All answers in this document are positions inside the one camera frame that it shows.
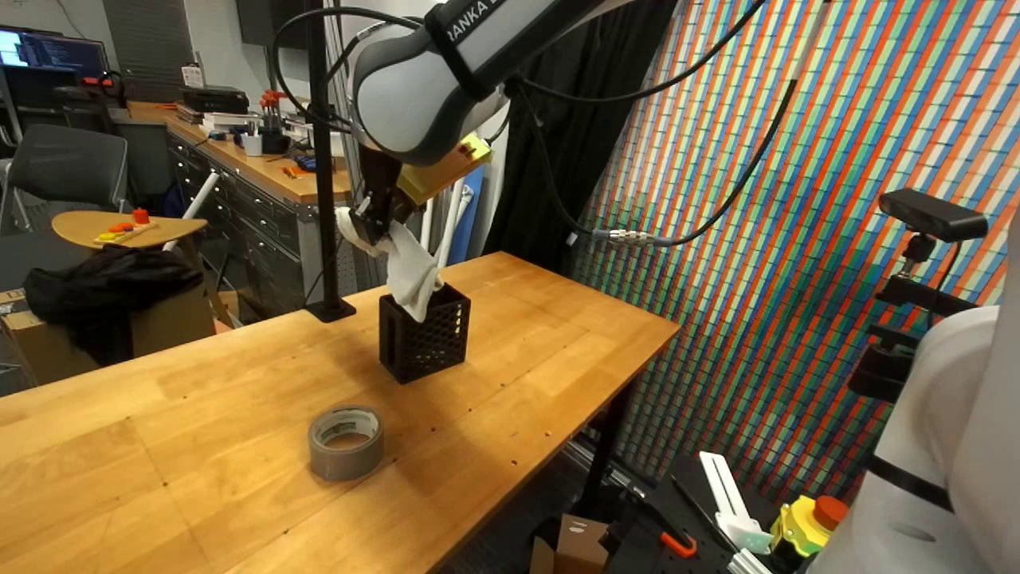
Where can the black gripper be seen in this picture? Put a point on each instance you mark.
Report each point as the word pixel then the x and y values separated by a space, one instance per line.
pixel 379 182

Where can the white cloth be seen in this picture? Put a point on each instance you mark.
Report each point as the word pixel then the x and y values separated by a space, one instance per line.
pixel 409 276

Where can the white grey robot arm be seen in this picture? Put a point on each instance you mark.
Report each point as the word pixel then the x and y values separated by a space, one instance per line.
pixel 425 85

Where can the black vertical pole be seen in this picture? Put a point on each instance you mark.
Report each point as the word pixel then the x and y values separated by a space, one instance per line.
pixel 323 162

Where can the wooden top grey workbench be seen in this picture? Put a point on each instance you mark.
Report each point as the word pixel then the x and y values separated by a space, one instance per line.
pixel 257 202

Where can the black mesh basket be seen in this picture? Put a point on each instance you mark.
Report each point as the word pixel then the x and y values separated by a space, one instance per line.
pixel 425 345

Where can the red spray bottle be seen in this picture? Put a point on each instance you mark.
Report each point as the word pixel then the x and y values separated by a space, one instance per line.
pixel 274 121

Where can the white leaning tube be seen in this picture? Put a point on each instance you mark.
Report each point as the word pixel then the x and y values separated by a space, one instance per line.
pixel 193 210

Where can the black curtain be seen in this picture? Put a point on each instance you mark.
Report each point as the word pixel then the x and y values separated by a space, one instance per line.
pixel 562 162

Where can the black flat device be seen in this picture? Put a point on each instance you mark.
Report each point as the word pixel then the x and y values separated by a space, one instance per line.
pixel 214 100

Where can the tan cardboard box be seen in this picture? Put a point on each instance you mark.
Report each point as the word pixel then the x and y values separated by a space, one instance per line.
pixel 176 320

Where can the small orange objects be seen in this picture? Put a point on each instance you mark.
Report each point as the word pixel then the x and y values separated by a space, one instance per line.
pixel 130 225

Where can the black bag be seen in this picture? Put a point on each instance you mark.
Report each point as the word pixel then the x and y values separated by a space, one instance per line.
pixel 98 290

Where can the round wooden stool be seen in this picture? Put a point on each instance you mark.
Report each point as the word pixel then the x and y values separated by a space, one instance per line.
pixel 83 225

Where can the dark office chair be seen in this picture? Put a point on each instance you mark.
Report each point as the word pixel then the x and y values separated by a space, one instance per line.
pixel 68 163

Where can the black metal table leg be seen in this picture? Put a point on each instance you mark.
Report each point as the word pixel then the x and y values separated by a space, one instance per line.
pixel 602 456

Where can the lit computer monitor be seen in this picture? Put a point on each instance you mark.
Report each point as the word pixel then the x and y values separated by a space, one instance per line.
pixel 41 50

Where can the brown cardboard box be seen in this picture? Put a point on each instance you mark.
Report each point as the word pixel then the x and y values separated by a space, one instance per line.
pixel 581 543

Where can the colourful patterned backdrop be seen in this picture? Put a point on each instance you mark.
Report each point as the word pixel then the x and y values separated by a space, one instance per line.
pixel 766 210

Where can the yellow red emergency stop button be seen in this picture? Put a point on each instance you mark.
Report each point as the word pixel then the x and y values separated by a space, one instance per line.
pixel 801 528

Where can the yellow wooden camera mount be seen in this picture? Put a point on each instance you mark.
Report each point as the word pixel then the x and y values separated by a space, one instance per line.
pixel 447 170

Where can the grey duct tape roll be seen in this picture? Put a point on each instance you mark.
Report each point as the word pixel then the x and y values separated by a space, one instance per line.
pixel 323 446

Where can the white metal bracket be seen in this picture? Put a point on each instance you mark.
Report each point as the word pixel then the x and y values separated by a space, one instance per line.
pixel 720 500

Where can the black camera on stand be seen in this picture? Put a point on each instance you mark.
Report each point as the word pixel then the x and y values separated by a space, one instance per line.
pixel 934 210

